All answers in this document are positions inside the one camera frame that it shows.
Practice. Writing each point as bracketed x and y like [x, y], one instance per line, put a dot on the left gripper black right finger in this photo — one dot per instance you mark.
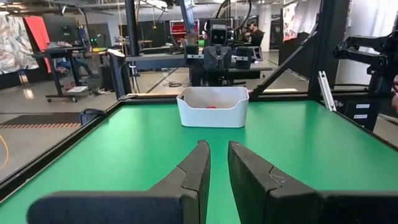
[264, 199]

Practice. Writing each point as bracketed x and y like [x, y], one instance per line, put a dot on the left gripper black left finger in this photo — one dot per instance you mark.
[186, 193]

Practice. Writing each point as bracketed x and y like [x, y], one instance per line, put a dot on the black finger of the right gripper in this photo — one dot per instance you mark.
[224, 59]
[211, 59]

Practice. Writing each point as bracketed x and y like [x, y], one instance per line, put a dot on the red mini bell pepper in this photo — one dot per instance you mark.
[211, 107]

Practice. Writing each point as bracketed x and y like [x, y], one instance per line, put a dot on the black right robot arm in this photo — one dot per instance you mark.
[217, 77]

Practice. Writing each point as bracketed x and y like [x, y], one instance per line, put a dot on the grey computer desk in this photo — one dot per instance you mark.
[161, 59]

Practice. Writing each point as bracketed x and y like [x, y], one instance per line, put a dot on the red plastic crate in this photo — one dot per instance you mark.
[179, 29]

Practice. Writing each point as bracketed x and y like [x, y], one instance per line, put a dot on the person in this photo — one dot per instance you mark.
[77, 63]
[256, 35]

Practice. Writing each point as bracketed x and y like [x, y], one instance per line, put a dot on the white plastic basket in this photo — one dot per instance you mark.
[214, 118]

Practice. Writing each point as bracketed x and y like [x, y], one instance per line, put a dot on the black monitor stand pole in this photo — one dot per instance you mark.
[132, 28]

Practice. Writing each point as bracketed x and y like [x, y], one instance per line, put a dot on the dark blue chair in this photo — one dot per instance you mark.
[119, 74]

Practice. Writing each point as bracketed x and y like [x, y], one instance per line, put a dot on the green table mat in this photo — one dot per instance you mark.
[124, 149]

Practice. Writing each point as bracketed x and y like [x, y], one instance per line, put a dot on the pink patterned cloth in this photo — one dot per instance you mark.
[290, 18]

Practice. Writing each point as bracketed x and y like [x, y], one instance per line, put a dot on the white paper sheet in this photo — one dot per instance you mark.
[77, 89]

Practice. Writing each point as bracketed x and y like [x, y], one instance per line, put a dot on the black labelled controller box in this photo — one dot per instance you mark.
[348, 112]

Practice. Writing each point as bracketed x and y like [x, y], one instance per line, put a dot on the black rolling desk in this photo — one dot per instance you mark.
[62, 49]

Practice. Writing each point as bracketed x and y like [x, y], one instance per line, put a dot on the black monitor screen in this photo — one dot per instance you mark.
[60, 29]

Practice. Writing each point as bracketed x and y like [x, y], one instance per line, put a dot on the red cloth panel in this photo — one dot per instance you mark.
[37, 34]

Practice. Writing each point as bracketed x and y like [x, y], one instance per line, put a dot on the black striped-edge floor mat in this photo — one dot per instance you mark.
[40, 119]

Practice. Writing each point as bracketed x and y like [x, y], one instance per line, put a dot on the pale patterned cloth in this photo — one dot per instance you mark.
[15, 43]

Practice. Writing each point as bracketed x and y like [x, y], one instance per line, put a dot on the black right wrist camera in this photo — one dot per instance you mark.
[219, 35]

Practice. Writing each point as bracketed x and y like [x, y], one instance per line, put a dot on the black aluminium table frame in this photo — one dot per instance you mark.
[329, 46]

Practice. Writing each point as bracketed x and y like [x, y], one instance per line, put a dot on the silver aluminium bracket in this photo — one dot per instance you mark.
[326, 90]

